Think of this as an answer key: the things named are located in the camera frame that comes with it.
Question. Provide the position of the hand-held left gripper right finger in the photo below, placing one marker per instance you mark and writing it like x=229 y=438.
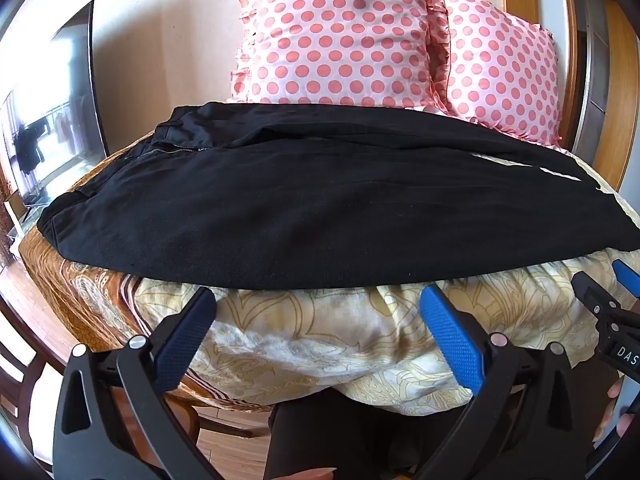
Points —
x=450 y=340

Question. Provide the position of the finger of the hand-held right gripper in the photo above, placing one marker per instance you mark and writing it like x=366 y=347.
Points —
x=590 y=290
x=625 y=274

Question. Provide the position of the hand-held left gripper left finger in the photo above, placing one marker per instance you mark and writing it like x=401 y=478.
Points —
x=185 y=340

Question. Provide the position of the black pants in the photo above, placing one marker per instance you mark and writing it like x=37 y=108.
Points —
x=300 y=210

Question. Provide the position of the person's right hand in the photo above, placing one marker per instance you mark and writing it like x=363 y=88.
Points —
x=614 y=410

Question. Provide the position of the person's left hand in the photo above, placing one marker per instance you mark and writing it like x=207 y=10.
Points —
x=310 y=475

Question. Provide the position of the cream and brown patterned bedspread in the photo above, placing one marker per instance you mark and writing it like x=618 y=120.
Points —
x=325 y=340

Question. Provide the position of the person's dark trouser legs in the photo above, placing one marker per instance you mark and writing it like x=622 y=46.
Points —
x=350 y=435

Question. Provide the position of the dark wooden chair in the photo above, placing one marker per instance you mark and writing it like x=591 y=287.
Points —
x=20 y=360

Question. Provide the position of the glass television stand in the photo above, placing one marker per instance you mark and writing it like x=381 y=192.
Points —
x=20 y=230

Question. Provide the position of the grey door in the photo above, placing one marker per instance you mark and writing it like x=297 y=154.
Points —
x=595 y=60

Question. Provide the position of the pink polka dot ruffled pillow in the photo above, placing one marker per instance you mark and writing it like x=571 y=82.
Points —
x=340 y=35
x=500 y=70

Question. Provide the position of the wooden bed frame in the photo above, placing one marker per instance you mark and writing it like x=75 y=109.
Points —
x=225 y=412

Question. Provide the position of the wall mirror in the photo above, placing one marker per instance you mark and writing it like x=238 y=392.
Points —
x=55 y=125

